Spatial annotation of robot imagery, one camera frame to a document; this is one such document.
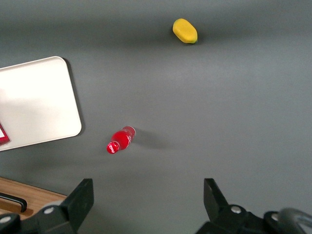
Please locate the cream rectangular tray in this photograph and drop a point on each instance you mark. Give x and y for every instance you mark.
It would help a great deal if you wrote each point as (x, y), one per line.
(36, 102)

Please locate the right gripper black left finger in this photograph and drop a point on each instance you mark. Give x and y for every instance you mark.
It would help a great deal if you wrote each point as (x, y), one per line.
(78, 204)

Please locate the wooden drawer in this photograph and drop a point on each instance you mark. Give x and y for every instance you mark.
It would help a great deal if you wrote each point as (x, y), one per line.
(14, 189)

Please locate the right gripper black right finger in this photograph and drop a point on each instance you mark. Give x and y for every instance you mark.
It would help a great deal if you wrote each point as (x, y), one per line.
(218, 209)

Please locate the wooden drawer cabinet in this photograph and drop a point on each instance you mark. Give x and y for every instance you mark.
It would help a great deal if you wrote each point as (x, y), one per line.
(36, 201)

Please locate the small red soda bottle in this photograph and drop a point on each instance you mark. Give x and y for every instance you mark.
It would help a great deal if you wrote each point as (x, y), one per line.
(120, 140)

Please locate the red cookie box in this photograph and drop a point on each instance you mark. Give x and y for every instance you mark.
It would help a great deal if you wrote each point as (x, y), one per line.
(4, 136)

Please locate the yellow toy mango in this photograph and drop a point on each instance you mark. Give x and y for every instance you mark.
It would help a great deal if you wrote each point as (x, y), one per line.
(185, 30)

